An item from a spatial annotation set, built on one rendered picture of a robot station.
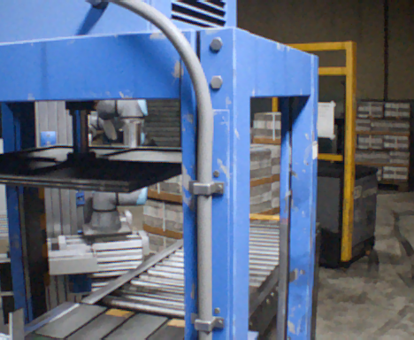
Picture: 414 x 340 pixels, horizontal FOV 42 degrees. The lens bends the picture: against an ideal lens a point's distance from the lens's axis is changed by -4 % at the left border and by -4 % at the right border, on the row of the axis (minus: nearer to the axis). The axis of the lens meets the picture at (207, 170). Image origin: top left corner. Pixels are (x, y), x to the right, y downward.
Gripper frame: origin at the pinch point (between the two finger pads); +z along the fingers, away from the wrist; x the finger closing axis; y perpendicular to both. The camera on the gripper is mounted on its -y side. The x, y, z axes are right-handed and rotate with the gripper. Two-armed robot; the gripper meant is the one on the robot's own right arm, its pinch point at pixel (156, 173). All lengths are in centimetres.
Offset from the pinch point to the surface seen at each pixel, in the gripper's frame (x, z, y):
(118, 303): -98, -38, -108
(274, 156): -18, 45, 84
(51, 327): -100, -53, -132
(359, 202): -33, 140, 155
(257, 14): 368, 141, 631
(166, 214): -1.9, 24.9, -7.1
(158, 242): 5.2, 40.5, -16.2
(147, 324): -119, -43, -114
